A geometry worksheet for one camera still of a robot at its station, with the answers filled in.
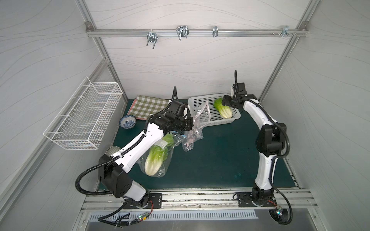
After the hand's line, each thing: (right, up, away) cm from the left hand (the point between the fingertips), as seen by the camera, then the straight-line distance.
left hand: (195, 125), depth 75 cm
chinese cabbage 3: (+24, +8, +29) cm, 38 cm away
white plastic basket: (+2, +15, +36) cm, 39 cm away
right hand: (+23, +15, +21) cm, 35 cm away
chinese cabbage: (-22, -17, +5) cm, 28 cm away
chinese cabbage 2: (-16, -9, +13) cm, 22 cm away
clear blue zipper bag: (-31, -22, +7) cm, 39 cm away
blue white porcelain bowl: (-49, 0, +29) cm, 57 cm away
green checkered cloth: (-40, +12, +40) cm, 58 cm away
